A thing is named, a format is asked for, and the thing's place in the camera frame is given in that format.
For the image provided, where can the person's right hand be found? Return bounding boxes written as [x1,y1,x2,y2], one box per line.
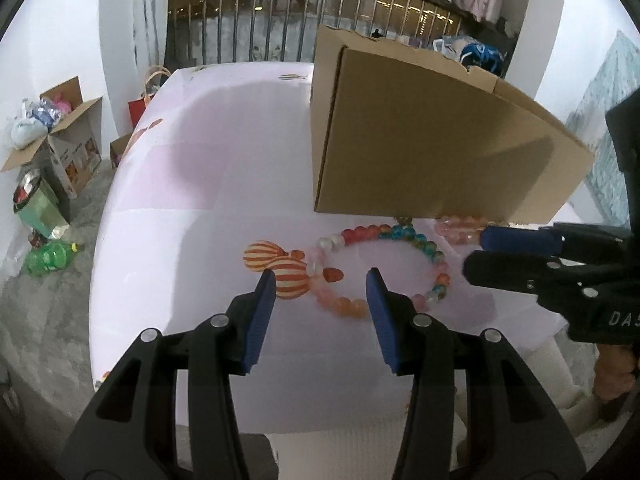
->
[595,346,640,403]

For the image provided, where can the white plastic bag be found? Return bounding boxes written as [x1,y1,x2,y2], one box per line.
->
[11,105,51,148]

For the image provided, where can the multicolour bead bracelet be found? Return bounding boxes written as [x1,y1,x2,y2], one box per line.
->
[305,223,451,318]

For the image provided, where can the green translucent container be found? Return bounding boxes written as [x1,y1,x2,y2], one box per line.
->
[12,167,71,238]

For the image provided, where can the blue bag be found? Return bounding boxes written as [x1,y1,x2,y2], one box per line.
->
[432,35,503,78]

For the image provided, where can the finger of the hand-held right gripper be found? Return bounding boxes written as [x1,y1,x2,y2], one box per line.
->
[462,249,631,318]
[477,222,631,266]

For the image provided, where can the metal balcony railing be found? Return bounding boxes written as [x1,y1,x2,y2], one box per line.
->
[167,0,463,68]

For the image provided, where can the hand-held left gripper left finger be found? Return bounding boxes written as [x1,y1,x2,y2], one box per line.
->
[60,269,277,480]

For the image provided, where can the small cardboard box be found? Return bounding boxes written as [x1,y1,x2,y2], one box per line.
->
[109,132,133,168]

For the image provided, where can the brown cardboard box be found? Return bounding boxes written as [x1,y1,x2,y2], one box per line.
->
[310,24,596,224]

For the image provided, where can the orange pink bead bracelet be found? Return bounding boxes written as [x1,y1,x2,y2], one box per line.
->
[434,215,493,246]

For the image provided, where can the turquoise canvas painting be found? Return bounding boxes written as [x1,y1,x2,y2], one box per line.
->
[565,30,633,226]

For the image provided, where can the red paper bag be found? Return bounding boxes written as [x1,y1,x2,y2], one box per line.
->
[127,66,173,131]

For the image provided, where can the green plastic bottle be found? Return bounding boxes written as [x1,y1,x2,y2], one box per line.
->
[21,241,85,277]

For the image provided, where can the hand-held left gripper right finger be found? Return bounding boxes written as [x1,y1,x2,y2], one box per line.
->
[365,267,587,480]

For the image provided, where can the open printed cardboard box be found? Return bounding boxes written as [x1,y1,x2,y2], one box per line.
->
[0,76,104,198]

